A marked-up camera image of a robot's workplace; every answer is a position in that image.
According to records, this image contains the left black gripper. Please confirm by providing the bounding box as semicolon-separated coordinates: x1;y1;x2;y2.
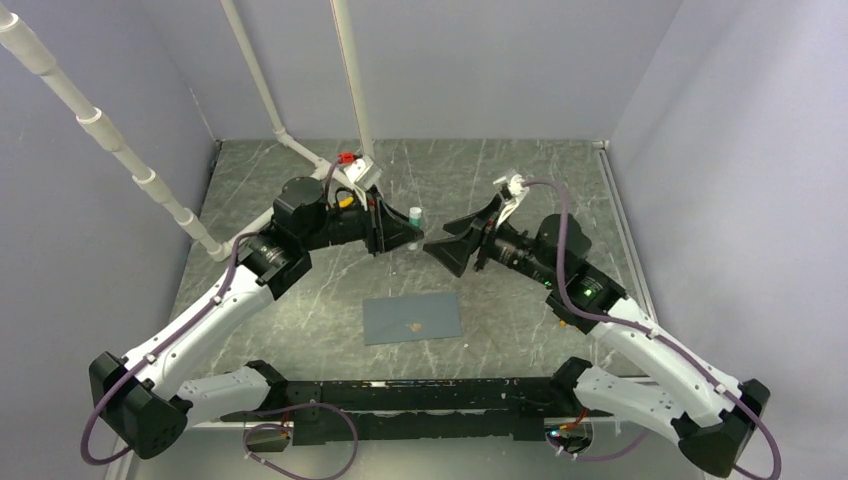
301;183;423;256

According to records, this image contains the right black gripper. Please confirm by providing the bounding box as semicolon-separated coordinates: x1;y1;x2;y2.
423;195;559;287

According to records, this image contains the green white glue stick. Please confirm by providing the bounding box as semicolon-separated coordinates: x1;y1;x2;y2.
407;206;423;251

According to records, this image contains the grey envelope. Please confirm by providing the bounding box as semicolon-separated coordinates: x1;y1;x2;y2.
363;292;463;346

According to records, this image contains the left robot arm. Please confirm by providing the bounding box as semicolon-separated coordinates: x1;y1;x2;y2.
84;177;423;459

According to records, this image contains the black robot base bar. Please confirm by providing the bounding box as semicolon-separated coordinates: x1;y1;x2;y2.
222;377;604;446

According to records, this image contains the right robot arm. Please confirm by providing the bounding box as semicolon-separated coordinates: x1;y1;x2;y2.
423;197;770;478

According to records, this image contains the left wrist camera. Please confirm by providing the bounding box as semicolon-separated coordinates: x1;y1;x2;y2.
342;155;383;205

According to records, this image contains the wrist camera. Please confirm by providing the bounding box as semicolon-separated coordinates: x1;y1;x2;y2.
342;155;383;205
493;169;529;228

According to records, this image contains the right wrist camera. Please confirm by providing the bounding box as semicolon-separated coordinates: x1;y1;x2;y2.
493;169;529;228

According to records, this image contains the white pvc pipe frame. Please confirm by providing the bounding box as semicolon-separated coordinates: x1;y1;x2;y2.
1;1;375;262

